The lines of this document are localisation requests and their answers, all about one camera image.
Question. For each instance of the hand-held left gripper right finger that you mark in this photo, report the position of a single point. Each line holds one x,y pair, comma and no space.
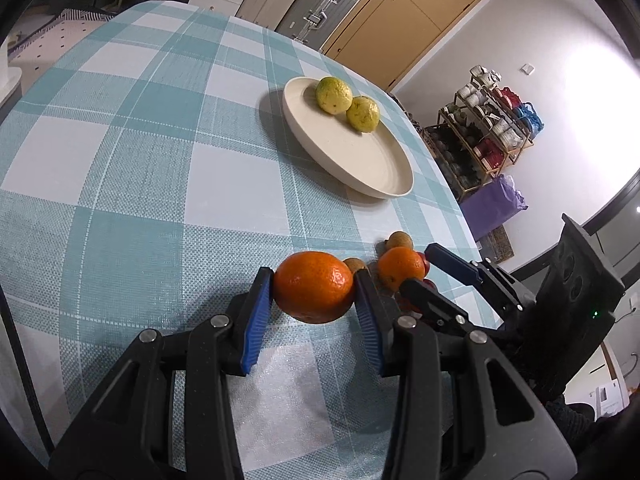
371,335

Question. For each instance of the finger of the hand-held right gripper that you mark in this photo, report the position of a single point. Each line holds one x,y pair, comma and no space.
455,266
440,305

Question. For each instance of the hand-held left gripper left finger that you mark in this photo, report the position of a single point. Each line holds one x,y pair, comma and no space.
255,330

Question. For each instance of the small orange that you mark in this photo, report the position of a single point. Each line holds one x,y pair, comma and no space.
400,267

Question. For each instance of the large orange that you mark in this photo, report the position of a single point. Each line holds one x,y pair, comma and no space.
312,285

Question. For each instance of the cream oval plate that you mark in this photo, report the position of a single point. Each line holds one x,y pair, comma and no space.
350,155

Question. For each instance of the person's right forearm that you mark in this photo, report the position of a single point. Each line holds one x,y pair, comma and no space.
575,425

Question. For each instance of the patterned doormat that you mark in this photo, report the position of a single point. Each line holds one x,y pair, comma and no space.
497,245

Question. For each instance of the brown kiwi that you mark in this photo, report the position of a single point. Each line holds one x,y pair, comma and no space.
400,240
354,263

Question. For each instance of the purple bag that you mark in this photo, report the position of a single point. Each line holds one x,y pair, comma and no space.
492,205

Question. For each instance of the dark plum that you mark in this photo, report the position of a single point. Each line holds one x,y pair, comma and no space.
382,248

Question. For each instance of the wooden shoe rack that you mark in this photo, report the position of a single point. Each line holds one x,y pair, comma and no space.
500,160

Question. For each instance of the rows of shoes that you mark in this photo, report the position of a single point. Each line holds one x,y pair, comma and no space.
487,120

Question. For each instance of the yellow-green guava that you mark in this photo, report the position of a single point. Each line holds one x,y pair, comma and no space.
362,114
333,94

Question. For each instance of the teal white checked tablecloth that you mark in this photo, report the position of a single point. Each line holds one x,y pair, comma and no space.
125,185

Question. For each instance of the tan wooden door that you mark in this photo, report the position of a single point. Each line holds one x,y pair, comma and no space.
415,15

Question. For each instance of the silver suitcase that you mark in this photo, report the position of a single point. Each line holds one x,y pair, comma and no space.
317,7

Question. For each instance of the white dotted rug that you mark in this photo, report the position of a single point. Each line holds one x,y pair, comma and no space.
55,45

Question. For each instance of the white light switch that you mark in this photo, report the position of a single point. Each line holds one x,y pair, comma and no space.
527,68

